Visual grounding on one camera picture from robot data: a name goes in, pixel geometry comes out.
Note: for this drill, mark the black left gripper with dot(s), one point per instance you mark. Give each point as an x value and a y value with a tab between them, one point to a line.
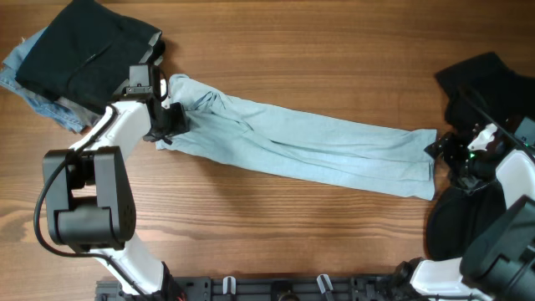
180	124

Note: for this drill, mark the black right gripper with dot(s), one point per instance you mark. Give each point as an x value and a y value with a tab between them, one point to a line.
459	145

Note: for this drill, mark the light blue t-shirt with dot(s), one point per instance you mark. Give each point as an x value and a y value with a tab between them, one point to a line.
305	146

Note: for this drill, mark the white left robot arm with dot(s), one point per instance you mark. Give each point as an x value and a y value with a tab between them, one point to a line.
86	208

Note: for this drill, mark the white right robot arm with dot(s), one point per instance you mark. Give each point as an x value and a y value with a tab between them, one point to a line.
499	265

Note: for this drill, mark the black clothes pile right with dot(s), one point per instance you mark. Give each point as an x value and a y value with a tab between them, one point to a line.
486	103

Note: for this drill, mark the grey folded garment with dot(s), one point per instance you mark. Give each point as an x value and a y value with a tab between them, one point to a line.
87	117

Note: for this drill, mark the black folded garment on stack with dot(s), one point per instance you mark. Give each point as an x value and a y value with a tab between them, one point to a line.
85	54

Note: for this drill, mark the blue denim folded jeans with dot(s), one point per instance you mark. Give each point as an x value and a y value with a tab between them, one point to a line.
64	116

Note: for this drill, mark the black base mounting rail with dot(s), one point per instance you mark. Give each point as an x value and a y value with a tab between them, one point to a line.
356	288

